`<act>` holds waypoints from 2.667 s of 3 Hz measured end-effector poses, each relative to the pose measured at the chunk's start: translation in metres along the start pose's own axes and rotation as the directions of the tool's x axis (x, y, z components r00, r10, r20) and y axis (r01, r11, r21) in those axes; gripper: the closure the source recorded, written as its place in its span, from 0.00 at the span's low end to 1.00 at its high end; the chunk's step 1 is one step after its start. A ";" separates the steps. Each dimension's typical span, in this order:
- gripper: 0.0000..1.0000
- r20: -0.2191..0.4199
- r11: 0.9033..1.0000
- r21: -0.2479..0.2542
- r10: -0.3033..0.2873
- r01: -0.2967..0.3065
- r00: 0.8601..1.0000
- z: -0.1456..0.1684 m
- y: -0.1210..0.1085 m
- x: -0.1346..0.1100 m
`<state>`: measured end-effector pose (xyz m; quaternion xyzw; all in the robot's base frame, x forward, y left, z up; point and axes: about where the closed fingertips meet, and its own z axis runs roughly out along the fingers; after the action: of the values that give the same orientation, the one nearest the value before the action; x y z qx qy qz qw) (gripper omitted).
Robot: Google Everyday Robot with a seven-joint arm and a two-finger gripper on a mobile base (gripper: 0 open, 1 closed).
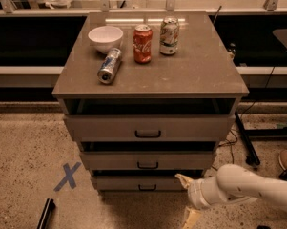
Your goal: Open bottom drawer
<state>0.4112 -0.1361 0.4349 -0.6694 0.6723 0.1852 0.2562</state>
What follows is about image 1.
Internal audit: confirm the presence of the black stand leg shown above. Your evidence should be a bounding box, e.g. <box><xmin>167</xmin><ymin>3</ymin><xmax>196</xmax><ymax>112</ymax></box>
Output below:
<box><xmin>235</xmin><ymin>113</ymin><xmax>260</xmax><ymax>167</ymax></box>

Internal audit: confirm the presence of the brown shoe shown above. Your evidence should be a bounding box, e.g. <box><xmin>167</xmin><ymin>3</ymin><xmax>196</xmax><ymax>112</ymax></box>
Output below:
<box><xmin>277</xmin><ymin>149</ymin><xmax>287</xmax><ymax>175</ymax></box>

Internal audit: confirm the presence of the grey drawer cabinet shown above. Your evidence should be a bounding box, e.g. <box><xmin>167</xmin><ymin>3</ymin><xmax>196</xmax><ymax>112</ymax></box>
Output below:
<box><xmin>51</xmin><ymin>10</ymin><xmax>250</xmax><ymax>196</ymax></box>

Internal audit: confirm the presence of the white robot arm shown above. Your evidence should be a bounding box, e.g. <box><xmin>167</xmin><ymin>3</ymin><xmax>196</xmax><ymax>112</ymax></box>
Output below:
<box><xmin>175</xmin><ymin>164</ymin><xmax>287</xmax><ymax>229</ymax></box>

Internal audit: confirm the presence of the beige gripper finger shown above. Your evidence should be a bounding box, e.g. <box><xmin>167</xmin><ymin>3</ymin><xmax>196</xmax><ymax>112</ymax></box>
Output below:
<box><xmin>175</xmin><ymin>174</ymin><xmax>194</xmax><ymax>189</ymax></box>
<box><xmin>182</xmin><ymin>206</ymin><xmax>201</xmax><ymax>229</ymax></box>

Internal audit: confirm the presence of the thin floor cable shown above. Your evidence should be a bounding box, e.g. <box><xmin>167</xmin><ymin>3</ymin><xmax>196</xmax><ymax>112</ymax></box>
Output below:
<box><xmin>211</xmin><ymin>48</ymin><xmax>287</xmax><ymax>174</ymax></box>

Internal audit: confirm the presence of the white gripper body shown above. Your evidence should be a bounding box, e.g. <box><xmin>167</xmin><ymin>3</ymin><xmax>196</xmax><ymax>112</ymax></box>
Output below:
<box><xmin>188</xmin><ymin>177</ymin><xmax>219</xmax><ymax>210</ymax></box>

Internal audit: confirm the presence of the grey drawer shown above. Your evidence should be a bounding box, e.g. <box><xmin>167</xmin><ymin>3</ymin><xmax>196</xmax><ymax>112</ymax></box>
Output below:
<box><xmin>91</xmin><ymin>170</ymin><xmax>204</xmax><ymax>192</ymax></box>
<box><xmin>80</xmin><ymin>141</ymin><xmax>215</xmax><ymax>171</ymax></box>
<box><xmin>65</xmin><ymin>98</ymin><xmax>235</xmax><ymax>142</ymax></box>

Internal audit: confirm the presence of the blue tape cross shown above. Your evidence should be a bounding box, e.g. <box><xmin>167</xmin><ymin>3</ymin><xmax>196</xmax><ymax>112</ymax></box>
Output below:
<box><xmin>54</xmin><ymin>162</ymin><xmax>81</xmax><ymax>192</ymax></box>

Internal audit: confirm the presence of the black bar on floor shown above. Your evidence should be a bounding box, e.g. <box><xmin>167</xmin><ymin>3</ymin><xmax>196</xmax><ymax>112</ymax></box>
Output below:
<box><xmin>36</xmin><ymin>198</ymin><xmax>55</xmax><ymax>229</ymax></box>

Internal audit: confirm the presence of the white bowl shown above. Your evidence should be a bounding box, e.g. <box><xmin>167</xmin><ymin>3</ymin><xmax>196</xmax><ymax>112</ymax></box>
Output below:
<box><xmin>88</xmin><ymin>26</ymin><xmax>124</xmax><ymax>53</ymax></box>

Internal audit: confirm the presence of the red cola can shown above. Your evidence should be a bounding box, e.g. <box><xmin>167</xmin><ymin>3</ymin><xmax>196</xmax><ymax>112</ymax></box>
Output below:
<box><xmin>133</xmin><ymin>24</ymin><xmax>153</xmax><ymax>64</ymax></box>

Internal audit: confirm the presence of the silver blue lying can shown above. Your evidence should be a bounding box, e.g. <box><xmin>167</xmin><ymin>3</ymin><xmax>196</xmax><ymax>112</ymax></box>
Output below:
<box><xmin>97</xmin><ymin>48</ymin><xmax>122</xmax><ymax>84</ymax></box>

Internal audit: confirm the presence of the green white soda can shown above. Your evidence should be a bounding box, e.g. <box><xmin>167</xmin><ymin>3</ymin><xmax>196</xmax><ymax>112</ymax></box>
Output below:
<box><xmin>159</xmin><ymin>16</ymin><xmax>179</xmax><ymax>55</ymax></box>

